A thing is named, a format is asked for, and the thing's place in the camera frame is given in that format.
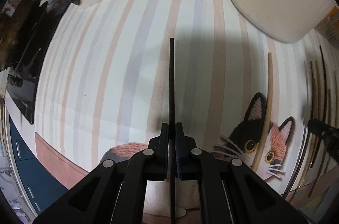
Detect light wooden chopstick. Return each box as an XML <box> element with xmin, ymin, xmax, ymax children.
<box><xmin>252</xmin><ymin>52</ymin><xmax>274</xmax><ymax>172</ymax></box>

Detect brown wooden chopstick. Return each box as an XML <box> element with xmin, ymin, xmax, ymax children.
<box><xmin>283</xmin><ymin>60</ymin><xmax>321</xmax><ymax>202</ymax></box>

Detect striped cat table mat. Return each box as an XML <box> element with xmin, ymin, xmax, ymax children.
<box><xmin>34</xmin><ymin>0</ymin><xmax>339</xmax><ymax>224</ymax></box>

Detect black induction cooktop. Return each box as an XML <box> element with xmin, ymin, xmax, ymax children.
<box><xmin>6</xmin><ymin>0</ymin><xmax>70</xmax><ymax>124</ymax></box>

